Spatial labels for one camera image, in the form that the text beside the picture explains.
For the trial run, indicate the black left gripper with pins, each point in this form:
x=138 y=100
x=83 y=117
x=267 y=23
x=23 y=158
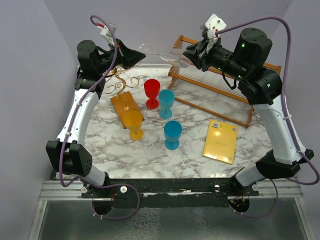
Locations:
x=127 y=57

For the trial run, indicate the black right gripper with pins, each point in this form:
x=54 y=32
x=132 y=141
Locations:
x=200 y=59

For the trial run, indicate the ribbed clear wine glass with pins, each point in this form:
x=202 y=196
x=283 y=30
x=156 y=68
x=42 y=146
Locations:
x=173 y=56

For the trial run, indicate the blue plastic goblet front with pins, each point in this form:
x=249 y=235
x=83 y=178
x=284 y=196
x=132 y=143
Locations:
x=172 y=133

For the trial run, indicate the blue plastic goblet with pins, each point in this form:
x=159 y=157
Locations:
x=172 y=133
x=166 y=100

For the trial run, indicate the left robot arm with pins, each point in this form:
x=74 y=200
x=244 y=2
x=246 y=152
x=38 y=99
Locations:
x=67 y=153

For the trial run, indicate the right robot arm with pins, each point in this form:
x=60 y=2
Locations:
x=262 y=88

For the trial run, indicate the wooden shelf rack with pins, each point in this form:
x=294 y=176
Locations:
x=208 y=92

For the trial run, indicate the wine glass rack wooden base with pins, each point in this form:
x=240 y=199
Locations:
x=118 y=106

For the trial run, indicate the blue plastic goblet near rack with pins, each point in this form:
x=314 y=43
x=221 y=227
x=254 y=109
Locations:
x=166 y=100

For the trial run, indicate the red plastic goblet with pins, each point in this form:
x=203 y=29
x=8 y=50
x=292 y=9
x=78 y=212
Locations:
x=152 y=89

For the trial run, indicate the yellow plastic goblet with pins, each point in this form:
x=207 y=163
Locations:
x=133 y=122

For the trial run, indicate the yellow book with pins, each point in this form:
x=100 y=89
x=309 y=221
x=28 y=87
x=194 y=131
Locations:
x=220 y=143

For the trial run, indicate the gold wire glass rack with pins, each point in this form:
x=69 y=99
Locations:
x=121 y=85

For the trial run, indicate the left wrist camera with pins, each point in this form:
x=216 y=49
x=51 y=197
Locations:
x=107 y=32

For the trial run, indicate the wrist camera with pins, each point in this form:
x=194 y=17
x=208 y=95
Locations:
x=212 y=25
x=107 y=32

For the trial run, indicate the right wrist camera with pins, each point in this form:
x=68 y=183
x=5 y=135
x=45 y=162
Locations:
x=212 y=25

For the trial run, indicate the aluminium table frame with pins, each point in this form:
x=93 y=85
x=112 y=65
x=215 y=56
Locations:
x=277 y=213

